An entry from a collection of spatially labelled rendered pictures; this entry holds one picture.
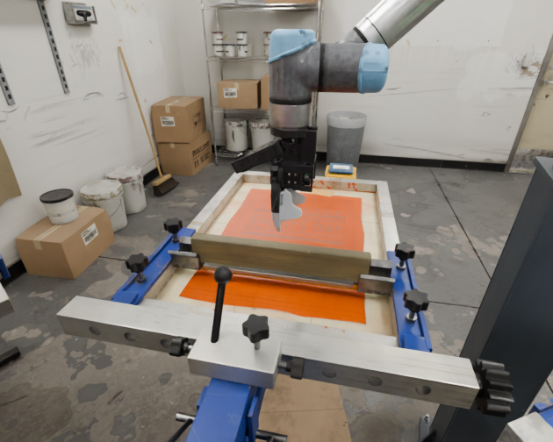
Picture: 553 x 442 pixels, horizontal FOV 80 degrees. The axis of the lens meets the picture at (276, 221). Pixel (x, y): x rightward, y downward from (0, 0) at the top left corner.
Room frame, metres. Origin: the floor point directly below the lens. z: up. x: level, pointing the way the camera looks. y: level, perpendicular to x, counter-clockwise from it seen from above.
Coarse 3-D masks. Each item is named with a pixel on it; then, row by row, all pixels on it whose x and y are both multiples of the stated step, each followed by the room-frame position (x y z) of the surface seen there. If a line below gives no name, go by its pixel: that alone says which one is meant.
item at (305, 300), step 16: (320, 208) 0.99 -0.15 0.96; (336, 208) 0.99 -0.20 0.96; (352, 208) 0.99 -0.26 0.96; (352, 224) 0.89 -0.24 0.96; (352, 240) 0.79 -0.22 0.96; (288, 288) 0.59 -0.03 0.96; (304, 288) 0.59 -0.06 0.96; (320, 288) 0.59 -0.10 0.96; (336, 288) 0.59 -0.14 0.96; (272, 304) 0.54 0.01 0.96; (288, 304) 0.54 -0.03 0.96; (304, 304) 0.54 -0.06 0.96; (320, 304) 0.54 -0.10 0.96; (336, 304) 0.54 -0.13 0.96; (352, 304) 0.54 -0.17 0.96; (352, 320) 0.49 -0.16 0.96
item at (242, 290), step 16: (256, 192) 1.12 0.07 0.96; (240, 208) 0.99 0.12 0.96; (240, 224) 0.89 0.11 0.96; (272, 240) 0.79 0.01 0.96; (288, 240) 0.79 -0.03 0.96; (208, 272) 0.65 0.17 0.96; (192, 288) 0.59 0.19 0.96; (208, 288) 0.59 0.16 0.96; (240, 288) 0.59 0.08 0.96; (256, 288) 0.59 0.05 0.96; (272, 288) 0.59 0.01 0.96; (224, 304) 0.54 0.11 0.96; (240, 304) 0.54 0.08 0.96; (256, 304) 0.54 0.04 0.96
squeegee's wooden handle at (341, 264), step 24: (192, 240) 0.64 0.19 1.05; (216, 240) 0.63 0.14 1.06; (240, 240) 0.63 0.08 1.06; (264, 240) 0.63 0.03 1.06; (240, 264) 0.62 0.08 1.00; (264, 264) 0.61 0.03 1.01; (288, 264) 0.60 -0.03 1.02; (312, 264) 0.59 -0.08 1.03; (336, 264) 0.57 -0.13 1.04; (360, 264) 0.56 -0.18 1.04
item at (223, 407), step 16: (224, 384) 0.29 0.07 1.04; (240, 384) 0.29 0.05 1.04; (208, 400) 0.27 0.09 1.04; (224, 400) 0.27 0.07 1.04; (240, 400) 0.27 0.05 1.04; (208, 416) 0.25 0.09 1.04; (224, 416) 0.25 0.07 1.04; (240, 416) 0.25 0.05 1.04; (192, 432) 0.23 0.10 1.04; (208, 432) 0.23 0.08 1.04; (224, 432) 0.23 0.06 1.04; (240, 432) 0.23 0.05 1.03
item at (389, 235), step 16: (240, 176) 1.19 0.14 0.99; (256, 176) 1.21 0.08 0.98; (320, 176) 1.19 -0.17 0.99; (224, 192) 1.05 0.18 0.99; (368, 192) 1.12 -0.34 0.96; (384, 192) 1.05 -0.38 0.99; (208, 208) 0.93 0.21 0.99; (384, 208) 0.93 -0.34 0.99; (192, 224) 0.83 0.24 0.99; (208, 224) 0.86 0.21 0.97; (384, 224) 0.83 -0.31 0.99; (384, 240) 0.74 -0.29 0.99; (384, 256) 0.69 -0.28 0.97; (160, 288) 0.58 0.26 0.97; (144, 304) 0.50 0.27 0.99; (160, 304) 0.50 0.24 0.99; (176, 304) 0.50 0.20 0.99; (240, 320) 0.46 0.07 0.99; (272, 320) 0.46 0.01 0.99; (288, 320) 0.46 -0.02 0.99; (336, 336) 0.42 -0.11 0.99; (352, 336) 0.42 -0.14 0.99; (368, 336) 0.42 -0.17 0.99; (384, 336) 0.42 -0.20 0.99
